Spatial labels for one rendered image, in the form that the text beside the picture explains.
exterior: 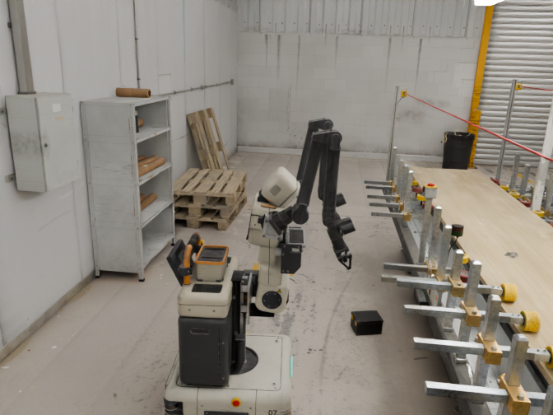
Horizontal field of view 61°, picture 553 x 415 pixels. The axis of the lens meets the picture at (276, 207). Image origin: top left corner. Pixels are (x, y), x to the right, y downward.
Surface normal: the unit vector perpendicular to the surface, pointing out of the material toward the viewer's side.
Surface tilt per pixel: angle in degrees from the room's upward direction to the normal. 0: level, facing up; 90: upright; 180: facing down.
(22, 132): 90
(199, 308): 90
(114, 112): 90
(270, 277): 90
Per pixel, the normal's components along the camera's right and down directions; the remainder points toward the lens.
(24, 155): -0.12, 0.29
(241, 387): 0.03, -0.96
